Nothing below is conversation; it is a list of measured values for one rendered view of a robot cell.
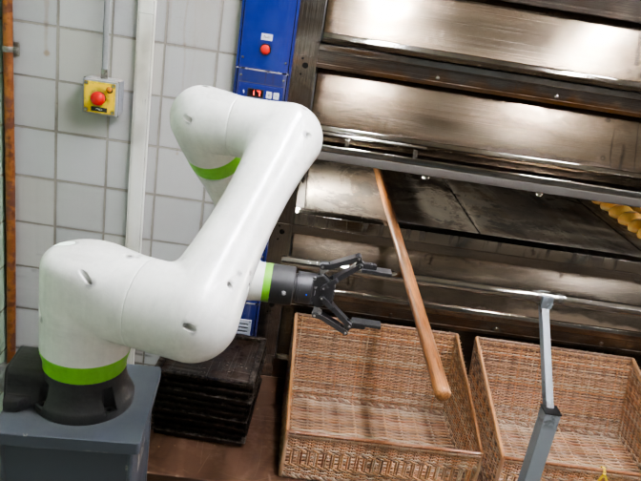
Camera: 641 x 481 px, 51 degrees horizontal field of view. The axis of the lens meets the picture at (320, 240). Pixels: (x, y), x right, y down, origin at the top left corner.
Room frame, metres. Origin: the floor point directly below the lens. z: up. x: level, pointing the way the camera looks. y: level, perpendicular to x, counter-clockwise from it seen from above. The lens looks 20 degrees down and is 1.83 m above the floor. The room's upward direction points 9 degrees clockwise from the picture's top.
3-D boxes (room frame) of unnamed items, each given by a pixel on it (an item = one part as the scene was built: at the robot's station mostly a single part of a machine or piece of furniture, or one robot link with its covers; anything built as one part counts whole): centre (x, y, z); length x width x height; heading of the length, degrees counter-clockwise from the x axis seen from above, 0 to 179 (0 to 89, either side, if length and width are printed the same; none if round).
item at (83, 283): (0.86, 0.31, 1.36); 0.16 x 0.13 x 0.19; 78
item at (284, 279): (1.43, 0.07, 1.19); 0.12 x 0.06 x 0.09; 3
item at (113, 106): (1.93, 0.69, 1.46); 0.10 x 0.07 x 0.10; 93
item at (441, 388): (1.89, -0.22, 1.19); 1.71 x 0.03 x 0.03; 3
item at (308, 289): (1.43, -0.01, 1.19); 0.09 x 0.07 x 0.08; 93
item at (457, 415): (1.75, -0.25, 0.72); 0.56 x 0.49 x 0.28; 94
